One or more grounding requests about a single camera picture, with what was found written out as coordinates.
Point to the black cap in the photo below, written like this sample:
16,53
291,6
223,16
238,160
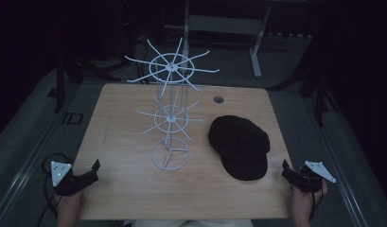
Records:
240,145

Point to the person's right hand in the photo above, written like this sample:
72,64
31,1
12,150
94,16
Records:
303,200

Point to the black rectangular floor bracket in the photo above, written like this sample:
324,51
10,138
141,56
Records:
73,118

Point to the grey metal desk frame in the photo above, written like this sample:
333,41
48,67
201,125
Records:
224,24

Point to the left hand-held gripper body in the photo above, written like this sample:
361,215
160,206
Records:
66,181

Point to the person's left hand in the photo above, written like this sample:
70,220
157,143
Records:
69,200

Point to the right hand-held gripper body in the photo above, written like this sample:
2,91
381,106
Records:
309,181

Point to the black tripod stand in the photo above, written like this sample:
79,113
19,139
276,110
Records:
320,94
60,85

